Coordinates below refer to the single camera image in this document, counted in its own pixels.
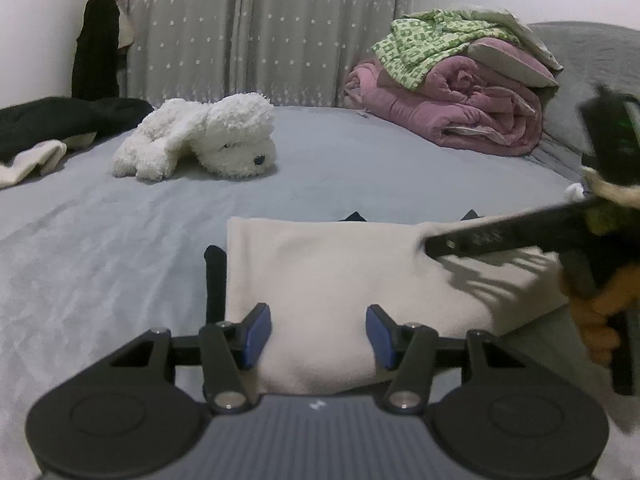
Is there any cream and black sweatshirt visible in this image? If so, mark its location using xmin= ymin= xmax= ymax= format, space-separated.
xmin=205 ymin=218 xmax=564 ymax=394

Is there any person right hand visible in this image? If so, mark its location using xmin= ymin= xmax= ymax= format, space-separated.
xmin=559 ymin=264 xmax=639 ymax=367

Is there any white folded garment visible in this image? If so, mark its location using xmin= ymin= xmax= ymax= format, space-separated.
xmin=564 ymin=183 xmax=585 ymax=203

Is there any pink folded quilt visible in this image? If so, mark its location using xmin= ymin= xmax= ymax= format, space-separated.
xmin=344 ymin=55 xmax=542 ymax=156

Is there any grey blanket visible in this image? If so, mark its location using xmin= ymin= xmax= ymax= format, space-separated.
xmin=529 ymin=22 xmax=639 ymax=182

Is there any pink grey pillow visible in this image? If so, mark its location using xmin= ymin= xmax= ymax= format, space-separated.
xmin=462 ymin=8 xmax=563 ymax=89

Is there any white plush dog toy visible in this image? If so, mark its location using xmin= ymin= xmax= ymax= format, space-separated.
xmin=112 ymin=92 xmax=277 ymax=182

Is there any green patterned cloth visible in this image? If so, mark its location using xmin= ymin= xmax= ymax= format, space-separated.
xmin=371 ymin=10 xmax=521 ymax=90

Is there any black and white garment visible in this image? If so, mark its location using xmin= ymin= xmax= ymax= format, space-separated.
xmin=1 ymin=96 xmax=153 ymax=188

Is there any black hanging coat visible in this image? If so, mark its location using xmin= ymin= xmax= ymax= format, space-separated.
xmin=72 ymin=0 xmax=119 ymax=101

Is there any grey dotted curtain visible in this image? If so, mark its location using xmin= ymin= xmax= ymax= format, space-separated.
xmin=126 ymin=0 xmax=410 ymax=107

